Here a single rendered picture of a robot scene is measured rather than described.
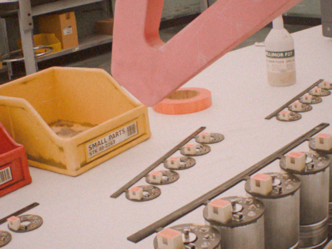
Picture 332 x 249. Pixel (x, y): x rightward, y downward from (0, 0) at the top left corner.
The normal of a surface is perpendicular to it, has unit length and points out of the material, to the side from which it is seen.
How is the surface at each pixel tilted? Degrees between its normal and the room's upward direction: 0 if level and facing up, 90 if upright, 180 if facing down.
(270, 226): 90
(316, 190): 90
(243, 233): 90
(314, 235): 90
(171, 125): 0
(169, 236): 0
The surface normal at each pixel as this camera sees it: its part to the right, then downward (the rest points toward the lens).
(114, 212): -0.11, -0.95
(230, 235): -0.19, 0.32
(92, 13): 0.69, 0.14
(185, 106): 0.04, 0.30
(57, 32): -0.68, 0.29
